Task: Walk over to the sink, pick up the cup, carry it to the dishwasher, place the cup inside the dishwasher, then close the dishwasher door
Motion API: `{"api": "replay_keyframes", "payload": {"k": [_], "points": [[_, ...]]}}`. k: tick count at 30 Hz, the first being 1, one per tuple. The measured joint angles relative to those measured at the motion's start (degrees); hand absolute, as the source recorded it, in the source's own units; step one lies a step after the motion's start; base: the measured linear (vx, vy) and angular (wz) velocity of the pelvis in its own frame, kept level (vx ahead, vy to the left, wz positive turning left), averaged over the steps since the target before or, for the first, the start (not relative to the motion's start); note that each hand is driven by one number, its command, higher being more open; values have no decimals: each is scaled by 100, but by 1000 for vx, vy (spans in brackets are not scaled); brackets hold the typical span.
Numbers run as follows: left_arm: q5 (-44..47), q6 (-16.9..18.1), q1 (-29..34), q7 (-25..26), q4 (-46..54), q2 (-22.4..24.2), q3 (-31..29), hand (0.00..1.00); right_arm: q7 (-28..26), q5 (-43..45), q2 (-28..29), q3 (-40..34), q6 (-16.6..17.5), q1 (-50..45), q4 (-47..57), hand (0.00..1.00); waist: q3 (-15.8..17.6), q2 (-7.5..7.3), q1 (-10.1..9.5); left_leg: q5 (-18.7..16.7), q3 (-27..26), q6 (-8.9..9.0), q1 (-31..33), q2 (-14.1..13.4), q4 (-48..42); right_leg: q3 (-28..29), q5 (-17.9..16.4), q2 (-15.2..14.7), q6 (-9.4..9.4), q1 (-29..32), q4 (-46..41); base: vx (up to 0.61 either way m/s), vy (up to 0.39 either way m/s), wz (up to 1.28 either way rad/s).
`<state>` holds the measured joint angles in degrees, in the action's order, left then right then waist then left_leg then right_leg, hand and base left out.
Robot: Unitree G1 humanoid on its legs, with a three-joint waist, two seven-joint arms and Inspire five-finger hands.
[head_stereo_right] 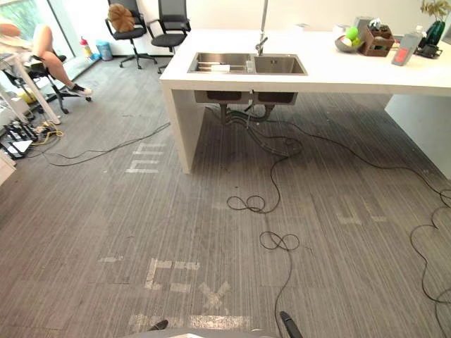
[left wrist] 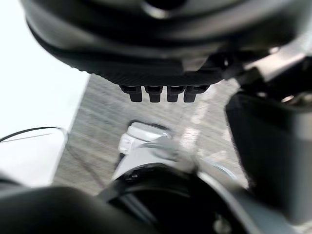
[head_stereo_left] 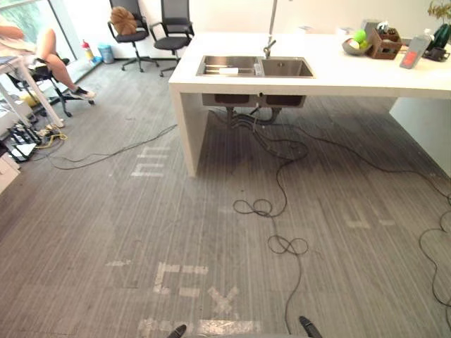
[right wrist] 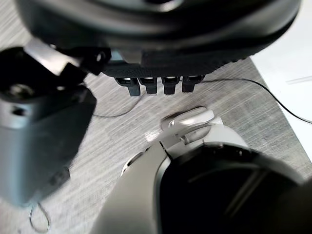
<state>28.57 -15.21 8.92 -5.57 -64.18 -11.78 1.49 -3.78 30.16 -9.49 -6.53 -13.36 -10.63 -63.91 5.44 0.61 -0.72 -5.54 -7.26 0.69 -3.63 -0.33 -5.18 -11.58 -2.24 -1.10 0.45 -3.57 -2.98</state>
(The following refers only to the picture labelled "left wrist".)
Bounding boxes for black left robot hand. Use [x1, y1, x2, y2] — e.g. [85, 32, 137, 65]
[19, 0, 312, 221]

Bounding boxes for robot foot with white ankle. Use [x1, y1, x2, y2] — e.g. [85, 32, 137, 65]
[118, 119, 174, 156]

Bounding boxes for silver robot leg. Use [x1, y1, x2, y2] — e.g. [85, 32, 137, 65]
[97, 136, 312, 234]

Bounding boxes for white appliance panel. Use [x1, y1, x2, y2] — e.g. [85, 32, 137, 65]
[0, 0, 91, 189]

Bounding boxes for black robot body housing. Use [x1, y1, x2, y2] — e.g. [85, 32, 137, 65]
[0, 170, 159, 234]

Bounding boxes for thin black cable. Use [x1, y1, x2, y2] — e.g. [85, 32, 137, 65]
[0, 126, 69, 143]

